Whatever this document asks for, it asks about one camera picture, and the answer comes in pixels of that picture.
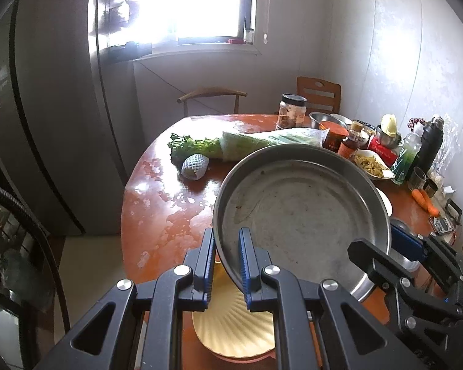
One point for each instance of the small steel cup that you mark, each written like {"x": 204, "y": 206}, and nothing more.
{"x": 432, "y": 188}

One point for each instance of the orange carrot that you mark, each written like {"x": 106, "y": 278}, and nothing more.
{"x": 420, "y": 198}
{"x": 433, "y": 209}

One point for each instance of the black thermos flask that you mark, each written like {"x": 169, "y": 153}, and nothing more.
{"x": 430, "y": 146}

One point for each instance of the steel container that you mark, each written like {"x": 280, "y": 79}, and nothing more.
{"x": 391, "y": 140}

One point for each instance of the small steel bowl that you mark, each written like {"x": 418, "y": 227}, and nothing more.
{"x": 321, "y": 119}

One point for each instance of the yellow scalloped plate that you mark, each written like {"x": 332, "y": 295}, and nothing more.
{"x": 235, "y": 335}

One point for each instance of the green dish soap bottle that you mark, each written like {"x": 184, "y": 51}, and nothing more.
{"x": 405, "y": 158}

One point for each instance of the grey refrigerator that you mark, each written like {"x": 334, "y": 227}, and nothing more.
{"x": 54, "y": 104}

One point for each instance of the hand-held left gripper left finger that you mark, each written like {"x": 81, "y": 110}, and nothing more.
{"x": 207, "y": 269}

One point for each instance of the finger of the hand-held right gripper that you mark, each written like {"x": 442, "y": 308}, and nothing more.
{"x": 407, "y": 242}
{"x": 393, "y": 281}

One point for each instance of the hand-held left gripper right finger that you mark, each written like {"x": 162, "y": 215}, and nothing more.
{"x": 247, "y": 269}

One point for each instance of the large steel bowl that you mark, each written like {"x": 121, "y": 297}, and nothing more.
{"x": 403, "y": 263}

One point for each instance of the wooden chair with slotted back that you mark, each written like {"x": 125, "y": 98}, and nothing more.
{"x": 318, "y": 96}

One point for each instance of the empty white ceramic bowl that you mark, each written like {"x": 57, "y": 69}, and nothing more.
{"x": 341, "y": 116}

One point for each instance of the round steel pan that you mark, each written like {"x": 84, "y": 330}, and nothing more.
{"x": 304, "y": 216}

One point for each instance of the brown sauce bottle orange cap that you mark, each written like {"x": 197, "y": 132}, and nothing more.
{"x": 349, "y": 146}

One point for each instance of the wooden chair with curved back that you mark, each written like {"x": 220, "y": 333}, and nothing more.
{"x": 212, "y": 94}

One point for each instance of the napa cabbage in plastic wrap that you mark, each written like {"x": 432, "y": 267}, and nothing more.
{"x": 262, "y": 140}

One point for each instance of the black metal frame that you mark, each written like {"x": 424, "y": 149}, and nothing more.
{"x": 454, "y": 207}

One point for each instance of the red tissue packet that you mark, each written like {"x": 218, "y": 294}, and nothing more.
{"x": 384, "y": 151}

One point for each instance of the glass pickle jar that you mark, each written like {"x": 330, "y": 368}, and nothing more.
{"x": 291, "y": 113}

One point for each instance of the window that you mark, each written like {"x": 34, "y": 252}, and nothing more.
{"x": 196, "y": 4}

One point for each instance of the small box on windowsill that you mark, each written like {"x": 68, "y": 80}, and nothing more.
{"x": 248, "y": 35}

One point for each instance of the patterned ceramic bowl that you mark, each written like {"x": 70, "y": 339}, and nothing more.
{"x": 366, "y": 124}

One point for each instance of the spotted cloth bag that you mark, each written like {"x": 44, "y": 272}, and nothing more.
{"x": 413, "y": 122}

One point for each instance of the pink plastic plate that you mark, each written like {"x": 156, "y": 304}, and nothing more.
{"x": 247, "y": 359}

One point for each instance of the green celery bunch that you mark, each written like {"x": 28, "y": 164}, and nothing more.
{"x": 195, "y": 146}

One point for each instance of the fruit in white foam net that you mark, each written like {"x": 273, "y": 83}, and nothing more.
{"x": 195, "y": 166}

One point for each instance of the clear plastic cup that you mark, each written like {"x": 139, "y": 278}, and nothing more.
{"x": 417, "y": 179}

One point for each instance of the red lidded sauce jar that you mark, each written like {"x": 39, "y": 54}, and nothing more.
{"x": 332, "y": 137}

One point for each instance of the yellow plastic container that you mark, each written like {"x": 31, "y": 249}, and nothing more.
{"x": 389, "y": 124}

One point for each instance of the white dish of sliced vegetables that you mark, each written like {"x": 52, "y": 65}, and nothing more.
{"x": 372, "y": 165}

